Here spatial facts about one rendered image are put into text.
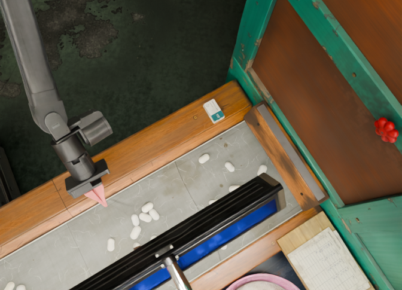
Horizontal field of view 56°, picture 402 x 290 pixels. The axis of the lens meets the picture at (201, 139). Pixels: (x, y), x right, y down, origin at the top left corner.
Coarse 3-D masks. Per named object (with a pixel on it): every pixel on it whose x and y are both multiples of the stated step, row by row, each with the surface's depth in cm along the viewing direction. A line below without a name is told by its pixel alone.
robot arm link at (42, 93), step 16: (0, 0) 70; (16, 0) 71; (16, 16) 71; (32, 16) 73; (16, 32) 72; (32, 32) 73; (16, 48) 73; (32, 48) 74; (32, 64) 74; (48, 64) 76; (32, 80) 75; (48, 80) 76; (32, 96) 75; (48, 96) 76; (32, 112) 80; (48, 112) 77; (64, 112) 79
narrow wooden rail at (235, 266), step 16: (320, 208) 103; (288, 224) 101; (256, 240) 101; (272, 240) 100; (240, 256) 99; (256, 256) 99; (272, 256) 99; (208, 272) 98; (224, 272) 98; (240, 272) 98; (208, 288) 96
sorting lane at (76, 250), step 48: (240, 144) 109; (144, 192) 104; (192, 192) 105; (288, 192) 106; (48, 240) 100; (96, 240) 101; (144, 240) 101; (240, 240) 102; (0, 288) 97; (48, 288) 97
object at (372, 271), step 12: (228, 72) 116; (240, 72) 106; (240, 84) 112; (252, 84) 103; (252, 96) 108; (324, 204) 101; (336, 216) 97; (336, 228) 102; (348, 228) 94; (348, 240) 99; (360, 240) 94; (360, 252) 95; (360, 264) 99; (372, 264) 92; (372, 276) 97; (384, 276) 92; (384, 288) 93
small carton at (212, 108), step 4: (212, 100) 107; (204, 104) 107; (208, 104) 107; (212, 104) 107; (216, 104) 107; (204, 108) 108; (208, 108) 107; (212, 108) 107; (216, 108) 107; (208, 112) 106; (212, 112) 106; (216, 112) 106; (220, 112) 106; (212, 116) 106; (216, 116) 106; (220, 116) 106; (224, 116) 107; (212, 120) 107; (216, 120) 106
